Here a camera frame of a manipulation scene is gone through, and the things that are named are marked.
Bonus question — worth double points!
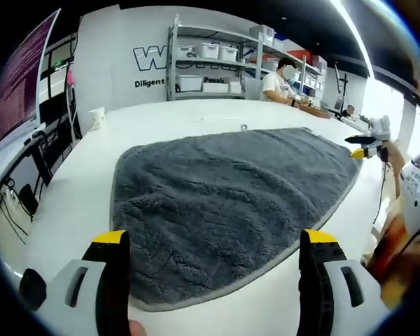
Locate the grey towel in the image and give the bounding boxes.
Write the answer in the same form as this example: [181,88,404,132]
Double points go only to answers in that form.
[109,126,361,313]

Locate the person's left hand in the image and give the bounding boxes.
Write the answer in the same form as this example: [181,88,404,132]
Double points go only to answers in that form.
[127,320,148,336]

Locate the wooden box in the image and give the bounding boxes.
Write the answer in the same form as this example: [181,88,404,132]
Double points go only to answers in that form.
[300,106,332,120]

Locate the white chest-worn device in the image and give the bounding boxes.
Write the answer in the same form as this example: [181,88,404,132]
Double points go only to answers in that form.
[398,143,420,239]

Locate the black rounded object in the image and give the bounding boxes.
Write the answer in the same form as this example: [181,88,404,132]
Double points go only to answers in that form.
[18,268,48,312]

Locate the ceiling light strip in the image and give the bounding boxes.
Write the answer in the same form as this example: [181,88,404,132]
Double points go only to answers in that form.
[330,0,376,80]

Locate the small black box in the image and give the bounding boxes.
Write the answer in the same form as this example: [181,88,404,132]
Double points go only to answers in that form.
[19,184,40,215]

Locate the grey plastic box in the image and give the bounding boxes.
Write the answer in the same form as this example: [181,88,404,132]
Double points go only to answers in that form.
[242,77,264,101]

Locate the grey metal shelf rack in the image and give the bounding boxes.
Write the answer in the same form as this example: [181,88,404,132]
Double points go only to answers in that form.
[166,13,328,103]

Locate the white computer desk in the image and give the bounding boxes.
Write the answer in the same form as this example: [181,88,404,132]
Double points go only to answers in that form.
[0,131,59,213]

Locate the white paper cup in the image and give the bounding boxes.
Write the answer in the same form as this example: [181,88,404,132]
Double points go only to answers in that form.
[89,107,107,132]

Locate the white rack stand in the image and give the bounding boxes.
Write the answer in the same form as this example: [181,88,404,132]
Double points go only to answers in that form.
[64,62,82,124]

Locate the black monitor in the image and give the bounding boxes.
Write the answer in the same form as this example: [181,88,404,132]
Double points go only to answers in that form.
[38,94,71,125]

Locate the large curved monitor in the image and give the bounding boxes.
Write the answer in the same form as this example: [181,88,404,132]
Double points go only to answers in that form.
[0,8,62,146]

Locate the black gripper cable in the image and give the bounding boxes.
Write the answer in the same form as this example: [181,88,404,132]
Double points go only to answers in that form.
[372,159,389,229]

